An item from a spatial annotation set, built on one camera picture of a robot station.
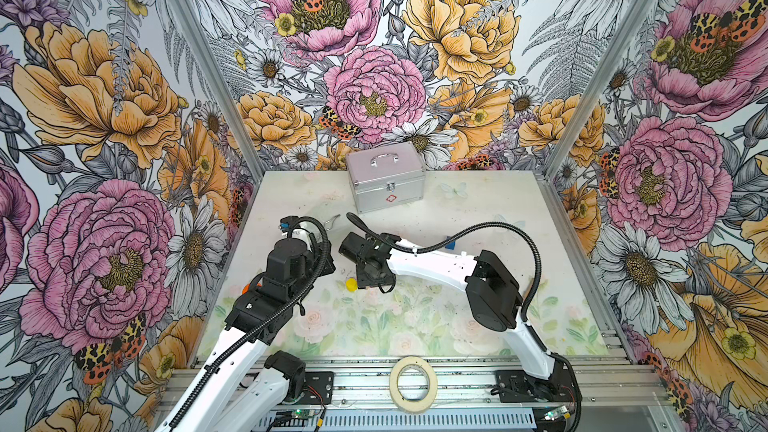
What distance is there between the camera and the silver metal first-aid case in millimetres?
1040

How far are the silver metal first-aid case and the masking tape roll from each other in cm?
50

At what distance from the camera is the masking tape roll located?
2.33 ft
